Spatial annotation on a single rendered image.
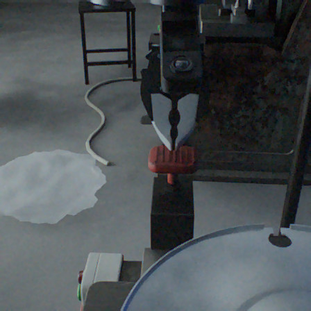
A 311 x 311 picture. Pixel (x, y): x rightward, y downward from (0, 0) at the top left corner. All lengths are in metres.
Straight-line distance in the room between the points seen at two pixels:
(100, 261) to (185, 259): 0.25
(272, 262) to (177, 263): 0.08
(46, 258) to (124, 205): 0.42
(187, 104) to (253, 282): 0.27
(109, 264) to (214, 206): 1.22
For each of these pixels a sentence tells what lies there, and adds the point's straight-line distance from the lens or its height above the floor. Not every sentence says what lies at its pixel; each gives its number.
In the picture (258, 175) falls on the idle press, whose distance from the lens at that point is 1.99.
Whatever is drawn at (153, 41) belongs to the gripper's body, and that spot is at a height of 0.91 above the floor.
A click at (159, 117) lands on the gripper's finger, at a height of 0.82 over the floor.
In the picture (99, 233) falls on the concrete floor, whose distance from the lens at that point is 1.65.
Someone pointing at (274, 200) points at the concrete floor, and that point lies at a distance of 1.88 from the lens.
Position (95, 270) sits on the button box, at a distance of 0.60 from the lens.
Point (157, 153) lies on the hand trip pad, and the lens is 0.59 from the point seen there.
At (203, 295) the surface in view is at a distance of 0.36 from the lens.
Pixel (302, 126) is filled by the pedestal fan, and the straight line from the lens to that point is 1.20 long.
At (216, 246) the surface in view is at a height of 0.78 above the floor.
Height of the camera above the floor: 1.04
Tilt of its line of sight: 29 degrees down
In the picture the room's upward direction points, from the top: straight up
